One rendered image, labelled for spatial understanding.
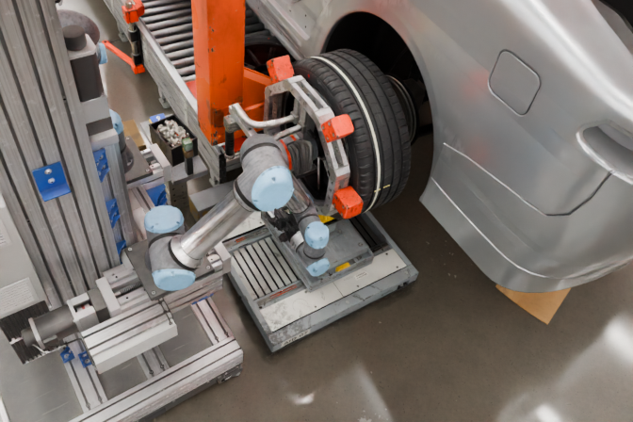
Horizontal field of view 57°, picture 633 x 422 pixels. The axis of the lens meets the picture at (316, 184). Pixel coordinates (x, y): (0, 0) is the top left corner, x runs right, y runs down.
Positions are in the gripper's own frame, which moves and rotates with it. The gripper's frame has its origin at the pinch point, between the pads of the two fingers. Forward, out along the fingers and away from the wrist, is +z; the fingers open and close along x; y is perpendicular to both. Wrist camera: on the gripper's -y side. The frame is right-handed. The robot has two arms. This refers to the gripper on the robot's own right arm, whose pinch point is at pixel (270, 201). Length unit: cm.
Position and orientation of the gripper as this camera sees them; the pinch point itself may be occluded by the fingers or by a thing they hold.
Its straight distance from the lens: 213.5
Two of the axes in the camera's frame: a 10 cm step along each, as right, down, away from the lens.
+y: 1.1, -6.6, -7.4
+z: -5.2, -6.8, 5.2
